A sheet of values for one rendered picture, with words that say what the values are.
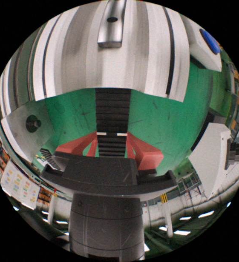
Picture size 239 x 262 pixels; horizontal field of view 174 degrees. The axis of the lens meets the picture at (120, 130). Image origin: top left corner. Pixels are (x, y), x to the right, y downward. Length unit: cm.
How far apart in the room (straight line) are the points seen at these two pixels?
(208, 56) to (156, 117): 14
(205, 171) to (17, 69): 50
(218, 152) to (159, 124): 23
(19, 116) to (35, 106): 4
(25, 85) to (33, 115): 6
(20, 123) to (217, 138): 44
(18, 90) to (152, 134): 26
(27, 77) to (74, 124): 14
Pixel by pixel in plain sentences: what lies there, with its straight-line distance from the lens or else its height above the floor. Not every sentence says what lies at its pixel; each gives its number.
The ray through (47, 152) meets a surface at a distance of 24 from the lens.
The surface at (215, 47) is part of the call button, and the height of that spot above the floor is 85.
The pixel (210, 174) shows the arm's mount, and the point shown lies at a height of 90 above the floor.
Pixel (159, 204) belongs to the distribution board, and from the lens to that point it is 1141.
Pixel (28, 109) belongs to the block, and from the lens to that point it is 17.
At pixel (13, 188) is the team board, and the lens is 318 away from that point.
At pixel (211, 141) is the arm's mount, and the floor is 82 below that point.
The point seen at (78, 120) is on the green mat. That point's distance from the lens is 15.
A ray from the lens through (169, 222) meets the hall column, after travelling 664.
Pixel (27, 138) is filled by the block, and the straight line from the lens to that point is 17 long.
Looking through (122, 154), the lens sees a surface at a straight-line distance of 15.
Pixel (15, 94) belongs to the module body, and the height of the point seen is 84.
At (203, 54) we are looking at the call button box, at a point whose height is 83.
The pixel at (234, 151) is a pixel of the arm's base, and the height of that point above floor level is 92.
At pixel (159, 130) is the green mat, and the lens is 17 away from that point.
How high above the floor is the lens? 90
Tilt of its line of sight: 56 degrees down
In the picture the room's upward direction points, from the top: 177 degrees clockwise
